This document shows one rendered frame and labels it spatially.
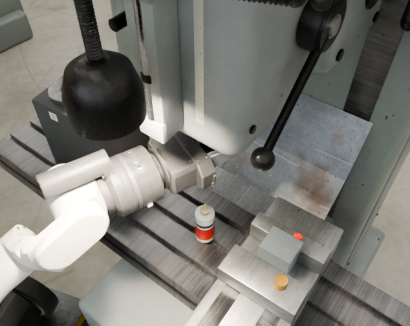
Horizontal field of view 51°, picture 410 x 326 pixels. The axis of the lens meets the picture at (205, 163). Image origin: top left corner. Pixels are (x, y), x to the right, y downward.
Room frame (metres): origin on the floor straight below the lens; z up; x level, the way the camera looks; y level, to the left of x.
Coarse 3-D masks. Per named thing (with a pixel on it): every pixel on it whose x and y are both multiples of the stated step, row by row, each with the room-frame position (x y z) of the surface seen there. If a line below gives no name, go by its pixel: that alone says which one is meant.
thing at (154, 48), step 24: (144, 0) 0.37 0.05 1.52; (168, 0) 0.38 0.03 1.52; (144, 24) 0.37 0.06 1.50; (168, 24) 0.38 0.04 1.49; (144, 48) 0.37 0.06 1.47; (168, 48) 0.38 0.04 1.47; (144, 72) 0.38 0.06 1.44; (168, 72) 0.38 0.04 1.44; (168, 96) 0.38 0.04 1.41; (144, 120) 0.38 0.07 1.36; (168, 120) 0.37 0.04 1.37
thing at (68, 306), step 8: (64, 296) 0.60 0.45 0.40; (72, 296) 0.60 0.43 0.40; (64, 304) 0.57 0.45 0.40; (72, 304) 0.57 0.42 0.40; (56, 312) 0.55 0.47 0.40; (64, 312) 0.55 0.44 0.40; (72, 312) 0.55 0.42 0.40; (80, 312) 0.55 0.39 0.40; (48, 320) 0.52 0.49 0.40; (56, 320) 0.52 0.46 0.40; (64, 320) 0.52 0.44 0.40; (72, 320) 0.52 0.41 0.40; (80, 320) 0.53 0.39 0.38
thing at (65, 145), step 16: (48, 96) 0.73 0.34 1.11; (48, 112) 0.70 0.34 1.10; (64, 112) 0.68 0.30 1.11; (48, 128) 0.71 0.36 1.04; (64, 128) 0.68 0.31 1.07; (64, 144) 0.69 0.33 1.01; (80, 144) 0.66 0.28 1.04; (96, 144) 0.64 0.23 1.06; (112, 144) 0.61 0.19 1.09; (128, 144) 0.65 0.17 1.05; (144, 144) 0.70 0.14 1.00; (64, 160) 0.70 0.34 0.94
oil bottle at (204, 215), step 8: (200, 208) 0.50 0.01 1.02; (208, 208) 0.50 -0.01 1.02; (200, 216) 0.49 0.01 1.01; (208, 216) 0.49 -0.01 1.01; (200, 224) 0.48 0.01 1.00; (208, 224) 0.48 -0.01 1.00; (200, 232) 0.48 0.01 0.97; (208, 232) 0.48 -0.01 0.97; (200, 240) 0.48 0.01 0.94; (208, 240) 0.48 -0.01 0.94
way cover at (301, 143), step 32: (288, 128) 0.74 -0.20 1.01; (320, 128) 0.71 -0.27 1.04; (352, 128) 0.69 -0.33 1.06; (288, 160) 0.70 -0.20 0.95; (320, 160) 0.67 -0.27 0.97; (352, 160) 0.64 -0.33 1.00; (224, 192) 0.66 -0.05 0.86; (256, 192) 0.65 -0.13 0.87; (288, 192) 0.64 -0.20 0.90; (320, 192) 0.62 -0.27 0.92
